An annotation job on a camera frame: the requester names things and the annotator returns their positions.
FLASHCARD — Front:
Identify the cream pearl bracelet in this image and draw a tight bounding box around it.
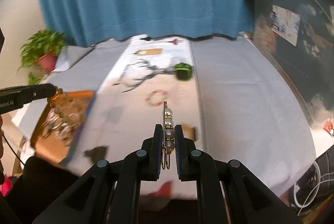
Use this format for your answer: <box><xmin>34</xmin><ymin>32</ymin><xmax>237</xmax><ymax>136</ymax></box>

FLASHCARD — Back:
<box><xmin>46</xmin><ymin>88</ymin><xmax>79</xmax><ymax>125</ymax></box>

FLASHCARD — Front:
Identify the white cable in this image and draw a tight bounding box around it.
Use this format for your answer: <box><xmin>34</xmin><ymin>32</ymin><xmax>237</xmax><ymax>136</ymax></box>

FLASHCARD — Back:
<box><xmin>293</xmin><ymin>159</ymin><xmax>334</xmax><ymax>217</ymax></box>

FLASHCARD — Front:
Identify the grey table cloth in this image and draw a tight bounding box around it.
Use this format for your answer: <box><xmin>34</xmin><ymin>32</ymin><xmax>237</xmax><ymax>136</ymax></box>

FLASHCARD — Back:
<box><xmin>49</xmin><ymin>37</ymin><xmax>316</xmax><ymax>196</ymax></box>

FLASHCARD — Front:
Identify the pink green bead bracelet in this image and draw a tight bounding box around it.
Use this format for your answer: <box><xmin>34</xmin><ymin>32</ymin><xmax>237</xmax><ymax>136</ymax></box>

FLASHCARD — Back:
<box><xmin>145</xmin><ymin>90</ymin><xmax>169</xmax><ymax>108</ymax></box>

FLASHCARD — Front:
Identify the orange metal tray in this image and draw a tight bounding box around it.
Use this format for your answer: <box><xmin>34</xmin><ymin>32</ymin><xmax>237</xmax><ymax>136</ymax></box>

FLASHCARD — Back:
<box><xmin>30</xmin><ymin>88</ymin><xmax>94</xmax><ymax>165</ymax></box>

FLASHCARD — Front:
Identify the gold bangle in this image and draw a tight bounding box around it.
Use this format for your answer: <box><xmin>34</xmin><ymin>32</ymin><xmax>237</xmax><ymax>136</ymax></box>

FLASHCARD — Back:
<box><xmin>41</xmin><ymin>112</ymin><xmax>75</xmax><ymax>140</ymax></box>

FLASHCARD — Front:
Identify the green potted plant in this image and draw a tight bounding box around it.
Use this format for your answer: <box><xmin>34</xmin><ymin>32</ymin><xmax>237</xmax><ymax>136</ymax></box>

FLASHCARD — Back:
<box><xmin>18</xmin><ymin>28</ymin><xmax>65</xmax><ymax>74</ymax></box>

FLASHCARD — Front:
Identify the white printed table runner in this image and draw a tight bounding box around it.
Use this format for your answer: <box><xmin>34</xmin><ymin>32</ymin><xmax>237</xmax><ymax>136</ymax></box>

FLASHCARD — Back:
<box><xmin>66</xmin><ymin>36</ymin><xmax>203</xmax><ymax>175</ymax></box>

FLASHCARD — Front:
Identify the green black sport watch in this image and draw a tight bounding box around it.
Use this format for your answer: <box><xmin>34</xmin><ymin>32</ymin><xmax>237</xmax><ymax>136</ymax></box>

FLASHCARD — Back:
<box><xmin>174</xmin><ymin>63</ymin><xmax>192</xmax><ymax>81</ymax></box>

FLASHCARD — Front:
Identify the pearl gold bracelet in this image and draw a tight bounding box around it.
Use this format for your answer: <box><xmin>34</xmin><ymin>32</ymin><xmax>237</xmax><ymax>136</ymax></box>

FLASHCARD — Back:
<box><xmin>161</xmin><ymin>101</ymin><xmax>176</xmax><ymax>170</ymax></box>

